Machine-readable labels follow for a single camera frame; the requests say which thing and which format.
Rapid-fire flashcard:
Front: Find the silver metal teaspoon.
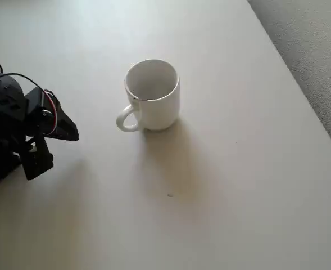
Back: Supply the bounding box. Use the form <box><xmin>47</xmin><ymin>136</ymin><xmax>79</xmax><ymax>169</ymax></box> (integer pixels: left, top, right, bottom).
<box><xmin>128</xmin><ymin>92</ymin><xmax>143</xmax><ymax>104</ymax></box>

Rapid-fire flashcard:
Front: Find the white ceramic mug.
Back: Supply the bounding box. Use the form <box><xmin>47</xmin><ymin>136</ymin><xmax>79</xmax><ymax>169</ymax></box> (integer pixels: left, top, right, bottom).
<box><xmin>116</xmin><ymin>58</ymin><xmax>180</xmax><ymax>132</ymax></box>

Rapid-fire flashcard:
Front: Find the red black gripper servo cable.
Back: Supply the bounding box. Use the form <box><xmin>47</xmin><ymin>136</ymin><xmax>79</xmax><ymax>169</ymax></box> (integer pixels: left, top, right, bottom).
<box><xmin>0</xmin><ymin>73</ymin><xmax>58</xmax><ymax>134</ymax></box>

